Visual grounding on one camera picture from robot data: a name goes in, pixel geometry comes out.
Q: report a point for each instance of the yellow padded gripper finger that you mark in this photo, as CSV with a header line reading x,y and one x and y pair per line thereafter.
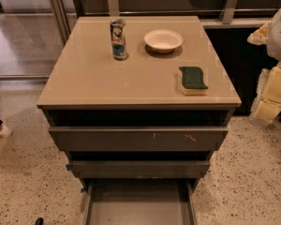
x,y
259,37
267,104

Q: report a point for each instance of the yellow green sponge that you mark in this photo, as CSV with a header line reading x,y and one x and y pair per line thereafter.
x,y
191,81

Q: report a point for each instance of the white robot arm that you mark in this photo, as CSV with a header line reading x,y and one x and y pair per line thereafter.
x,y
273,45

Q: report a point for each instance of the grey drawer cabinet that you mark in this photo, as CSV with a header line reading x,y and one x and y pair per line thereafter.
x,y
89,88

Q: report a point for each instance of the open grey bottom drawer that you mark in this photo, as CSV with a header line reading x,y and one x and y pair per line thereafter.
x,y
139,202

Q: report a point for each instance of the grey middle drawer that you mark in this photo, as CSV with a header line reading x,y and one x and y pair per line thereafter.
x,y
139,169

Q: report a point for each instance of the grey top drawer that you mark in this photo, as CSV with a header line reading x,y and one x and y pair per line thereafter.
x,y
138,139

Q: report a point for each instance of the white paper bowl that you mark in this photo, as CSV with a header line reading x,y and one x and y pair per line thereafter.
x,y
163,40

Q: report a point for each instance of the blue white drink can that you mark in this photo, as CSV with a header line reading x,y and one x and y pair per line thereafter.
x,y
118,39

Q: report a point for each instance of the small black floor object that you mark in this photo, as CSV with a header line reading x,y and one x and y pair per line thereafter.
x,y
39,221

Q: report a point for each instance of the white shoe of person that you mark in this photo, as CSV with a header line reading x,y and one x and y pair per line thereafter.
x,y
5,132

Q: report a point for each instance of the metal railing frame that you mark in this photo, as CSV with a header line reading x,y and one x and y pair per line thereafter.
x,y
225,11

